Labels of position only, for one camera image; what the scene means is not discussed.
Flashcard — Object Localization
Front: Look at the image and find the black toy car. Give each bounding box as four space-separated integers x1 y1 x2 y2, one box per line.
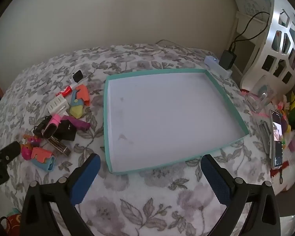
33 115 52 136

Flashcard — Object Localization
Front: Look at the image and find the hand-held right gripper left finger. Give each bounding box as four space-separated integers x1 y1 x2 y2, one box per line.
20 153 101 236

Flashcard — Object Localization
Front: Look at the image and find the red stain remover bottle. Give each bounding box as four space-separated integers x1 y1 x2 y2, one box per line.
55 85 77 97

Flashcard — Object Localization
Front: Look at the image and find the white power strip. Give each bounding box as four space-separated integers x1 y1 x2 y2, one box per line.
204 55 233 77

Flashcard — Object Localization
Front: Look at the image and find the floral blanket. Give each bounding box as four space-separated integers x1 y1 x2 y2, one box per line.
0 44 273 236

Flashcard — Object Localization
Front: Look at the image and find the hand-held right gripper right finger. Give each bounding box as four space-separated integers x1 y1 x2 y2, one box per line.
200 154 282 236

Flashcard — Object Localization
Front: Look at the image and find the black power cable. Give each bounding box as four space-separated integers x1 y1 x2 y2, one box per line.
230 9 289 54

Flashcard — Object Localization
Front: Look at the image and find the white shelf frame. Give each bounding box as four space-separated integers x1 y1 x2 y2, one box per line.
235 11 271 78

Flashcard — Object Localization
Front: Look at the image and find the black cube adapter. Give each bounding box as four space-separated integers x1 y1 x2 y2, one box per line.
54 120 77 142

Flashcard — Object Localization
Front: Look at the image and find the silver patterned bar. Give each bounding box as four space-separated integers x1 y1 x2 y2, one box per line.
47 136 71 156

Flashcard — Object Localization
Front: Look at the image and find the pink puppy toy figure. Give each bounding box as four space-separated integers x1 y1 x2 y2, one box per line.
20 134 42 160

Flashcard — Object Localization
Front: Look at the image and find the red patterned bag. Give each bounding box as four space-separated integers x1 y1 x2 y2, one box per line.
0 208 21 236

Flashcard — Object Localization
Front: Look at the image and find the smartphone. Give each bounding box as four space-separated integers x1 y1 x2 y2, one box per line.
269 109 285 170

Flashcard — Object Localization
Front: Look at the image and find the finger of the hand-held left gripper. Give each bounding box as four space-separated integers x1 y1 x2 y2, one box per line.
0 141 22 163

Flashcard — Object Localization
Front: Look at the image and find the white lattice rack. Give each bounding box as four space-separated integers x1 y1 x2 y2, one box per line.
240 0 295 91

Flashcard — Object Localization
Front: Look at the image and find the pile of colourful toys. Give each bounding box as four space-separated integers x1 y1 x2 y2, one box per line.
278 91 295 153

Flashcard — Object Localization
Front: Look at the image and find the black power adapter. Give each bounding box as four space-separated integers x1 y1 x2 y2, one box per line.
220 50 237 70

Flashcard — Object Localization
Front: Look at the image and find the teal cardboard tray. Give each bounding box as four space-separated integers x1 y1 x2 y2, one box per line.
103 68 249 175

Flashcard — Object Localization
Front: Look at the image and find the clear plastic container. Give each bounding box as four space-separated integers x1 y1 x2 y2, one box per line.
246 77 278 111

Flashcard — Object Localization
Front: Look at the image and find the thin grey cable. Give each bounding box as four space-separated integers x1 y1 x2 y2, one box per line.
155 39 180 47

